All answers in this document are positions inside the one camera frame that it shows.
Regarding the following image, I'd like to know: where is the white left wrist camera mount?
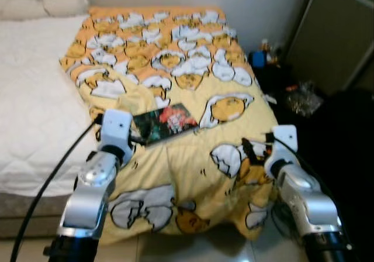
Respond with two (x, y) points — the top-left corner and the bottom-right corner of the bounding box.
(99, 110), (134, 152)

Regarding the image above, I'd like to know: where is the book with dark red cover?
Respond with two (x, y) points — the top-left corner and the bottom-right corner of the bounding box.
(132, 103), (199, 146)

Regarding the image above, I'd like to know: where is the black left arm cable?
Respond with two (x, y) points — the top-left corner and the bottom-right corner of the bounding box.
(9, 117), (103, 262)

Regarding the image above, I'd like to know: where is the white quilted mattress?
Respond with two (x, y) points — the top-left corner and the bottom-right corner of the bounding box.
(0, 13), (101, 199)

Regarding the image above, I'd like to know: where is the dark wardrobe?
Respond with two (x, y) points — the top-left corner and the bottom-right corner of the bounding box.
(283, 0), (374, 96)

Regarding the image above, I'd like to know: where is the black bedside table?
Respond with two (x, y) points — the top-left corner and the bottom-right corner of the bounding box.
(251, 62), (328, 122)

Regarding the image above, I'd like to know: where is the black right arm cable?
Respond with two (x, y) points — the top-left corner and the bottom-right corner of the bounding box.
(268, 133), (347, 240)

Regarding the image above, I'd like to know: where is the small brown bottle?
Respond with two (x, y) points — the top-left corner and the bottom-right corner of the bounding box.
(260, 39), (285, 65)

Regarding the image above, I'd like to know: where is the small blue container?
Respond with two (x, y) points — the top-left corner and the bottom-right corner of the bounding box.
(248, 50), (267, 69)

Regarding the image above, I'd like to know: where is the crumpled clear plastic bag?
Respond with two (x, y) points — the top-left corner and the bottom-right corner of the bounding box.
(286, 81), (323, 117)

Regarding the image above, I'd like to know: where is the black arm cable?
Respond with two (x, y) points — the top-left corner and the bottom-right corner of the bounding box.
(268, 133), (347, 240)
(9, 117), (103, 262)

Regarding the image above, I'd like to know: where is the small beige pillow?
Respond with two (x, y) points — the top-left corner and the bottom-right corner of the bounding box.
(41, 0), (90, 18)

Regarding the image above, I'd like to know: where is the yellow cartoon egg blanket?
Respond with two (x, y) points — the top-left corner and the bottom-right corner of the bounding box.
(58, 6), (280, 243)

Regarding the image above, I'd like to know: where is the long beige bolster pillow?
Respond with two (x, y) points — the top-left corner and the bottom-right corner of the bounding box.
(0, 0), (49, 22)

